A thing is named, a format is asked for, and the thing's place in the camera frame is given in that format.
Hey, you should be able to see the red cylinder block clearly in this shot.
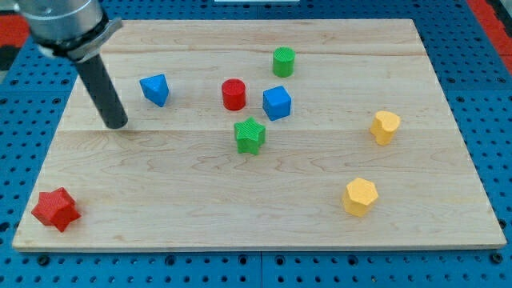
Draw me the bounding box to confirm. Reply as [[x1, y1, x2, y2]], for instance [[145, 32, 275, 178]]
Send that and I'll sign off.
[[221, 78, 246, 111]]

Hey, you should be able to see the yellow hexagon block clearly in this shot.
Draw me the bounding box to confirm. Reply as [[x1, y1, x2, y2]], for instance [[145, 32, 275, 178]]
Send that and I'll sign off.
[[342, 178, 378, 217]]

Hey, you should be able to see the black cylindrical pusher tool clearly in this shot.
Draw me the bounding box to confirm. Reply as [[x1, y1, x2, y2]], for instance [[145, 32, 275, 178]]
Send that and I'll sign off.
[[75, 54, 128, 129]]

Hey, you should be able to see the green star block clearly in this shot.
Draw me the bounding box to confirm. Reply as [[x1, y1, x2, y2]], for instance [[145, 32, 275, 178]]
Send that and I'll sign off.
[[234, 117, 266, 155]]

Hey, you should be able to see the blue cube block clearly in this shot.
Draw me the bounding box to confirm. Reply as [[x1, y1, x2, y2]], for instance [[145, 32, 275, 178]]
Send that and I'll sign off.
[[262, 86, 291, 121]]

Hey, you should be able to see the green cylinder block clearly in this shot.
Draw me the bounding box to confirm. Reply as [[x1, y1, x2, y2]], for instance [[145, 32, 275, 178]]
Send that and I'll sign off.
[[272, 46, 295, 78]]

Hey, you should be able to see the red star block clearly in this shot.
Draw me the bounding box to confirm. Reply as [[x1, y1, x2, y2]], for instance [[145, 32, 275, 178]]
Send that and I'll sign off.
[[31, 187, 81, 232]]

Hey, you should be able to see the light wooden board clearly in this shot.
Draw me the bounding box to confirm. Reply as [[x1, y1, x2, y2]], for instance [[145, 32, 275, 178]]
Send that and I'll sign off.
[[12, 19, 506, 253]]

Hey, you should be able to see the blue triangle block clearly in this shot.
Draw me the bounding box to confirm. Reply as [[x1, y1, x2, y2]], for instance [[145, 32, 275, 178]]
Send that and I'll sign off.
[[139, 74, 170, 107]]

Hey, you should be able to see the yellow heart block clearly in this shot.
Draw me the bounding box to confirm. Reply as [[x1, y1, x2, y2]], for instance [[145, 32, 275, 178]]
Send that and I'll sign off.
[[370, 110, 401, 146]]

